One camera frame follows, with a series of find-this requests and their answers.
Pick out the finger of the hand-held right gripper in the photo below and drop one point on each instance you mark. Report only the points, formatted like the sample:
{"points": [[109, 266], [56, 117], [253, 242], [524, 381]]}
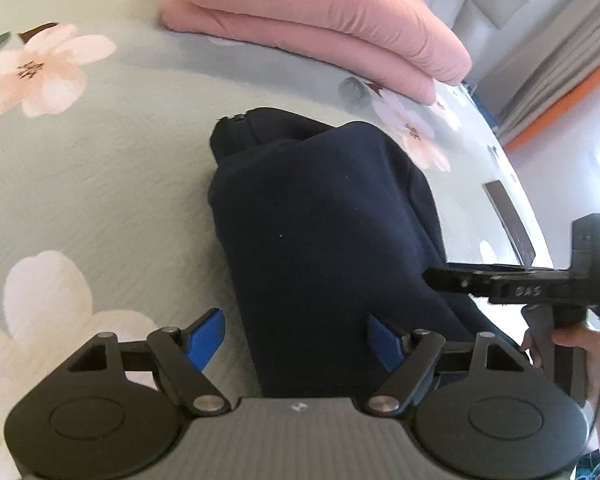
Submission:
{"points": [[485, 280]]}

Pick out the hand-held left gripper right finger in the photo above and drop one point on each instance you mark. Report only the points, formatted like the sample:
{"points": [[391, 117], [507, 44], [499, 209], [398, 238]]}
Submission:
{"points": [[384, 344]]}

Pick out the dark phone on bed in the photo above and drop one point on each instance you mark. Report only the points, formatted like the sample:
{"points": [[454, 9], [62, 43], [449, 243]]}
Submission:
{"points": [[511, 222]]}

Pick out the grey curtain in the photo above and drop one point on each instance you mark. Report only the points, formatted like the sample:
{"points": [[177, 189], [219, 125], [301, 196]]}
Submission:
{"points": [[545, 55]]}

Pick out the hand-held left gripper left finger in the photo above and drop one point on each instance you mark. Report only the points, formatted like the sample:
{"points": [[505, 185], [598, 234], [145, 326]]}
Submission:
{"points": [[206, 336]]}

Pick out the pink folded quilt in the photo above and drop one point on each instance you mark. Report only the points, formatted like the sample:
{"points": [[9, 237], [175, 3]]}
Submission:
{"points": [[330, 15]]}

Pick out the dark navy garment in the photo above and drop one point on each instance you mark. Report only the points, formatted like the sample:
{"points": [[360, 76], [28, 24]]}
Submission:
{"points": [[325, 240]]}

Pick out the person's right hand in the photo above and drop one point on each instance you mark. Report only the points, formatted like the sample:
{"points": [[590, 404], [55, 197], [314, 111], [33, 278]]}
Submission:
{"points": [[577, 342]]}

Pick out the floral bed sheet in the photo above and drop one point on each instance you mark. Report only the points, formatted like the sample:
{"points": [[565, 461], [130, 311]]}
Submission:
{"points": [[105, 170]]}

